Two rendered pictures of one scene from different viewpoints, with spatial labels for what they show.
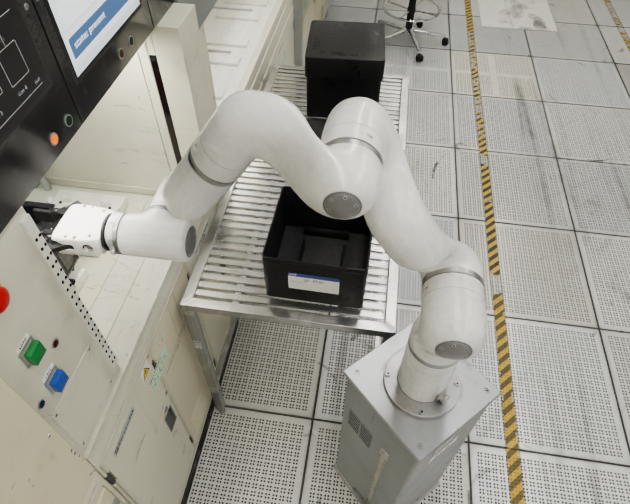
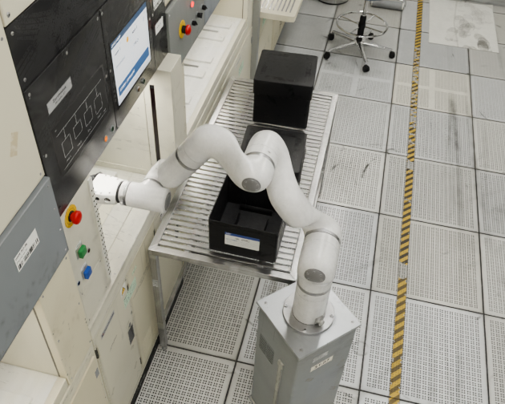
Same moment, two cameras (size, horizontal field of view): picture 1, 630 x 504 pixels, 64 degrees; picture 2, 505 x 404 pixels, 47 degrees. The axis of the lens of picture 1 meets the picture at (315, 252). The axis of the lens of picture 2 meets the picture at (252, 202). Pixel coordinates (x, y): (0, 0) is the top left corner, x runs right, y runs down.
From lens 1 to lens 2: 93 cm
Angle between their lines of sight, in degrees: 5
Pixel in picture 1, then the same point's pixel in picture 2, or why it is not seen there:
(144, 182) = (130, 163)
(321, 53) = (266, 77)
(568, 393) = (447, 361)
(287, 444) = (214, 377)
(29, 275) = (86, 208)
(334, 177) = (248, 171)
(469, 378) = (341, 313)
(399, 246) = (284, 211)
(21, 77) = (99, 109)
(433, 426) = (311, 339)
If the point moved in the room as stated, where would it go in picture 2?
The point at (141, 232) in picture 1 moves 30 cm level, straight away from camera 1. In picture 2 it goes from (140, 193) to (119, 138)
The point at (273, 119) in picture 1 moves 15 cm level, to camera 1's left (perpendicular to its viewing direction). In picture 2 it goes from (221, 140) to (168, 135)
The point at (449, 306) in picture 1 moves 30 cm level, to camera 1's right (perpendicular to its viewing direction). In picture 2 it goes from (313, 249) to (411, 259)
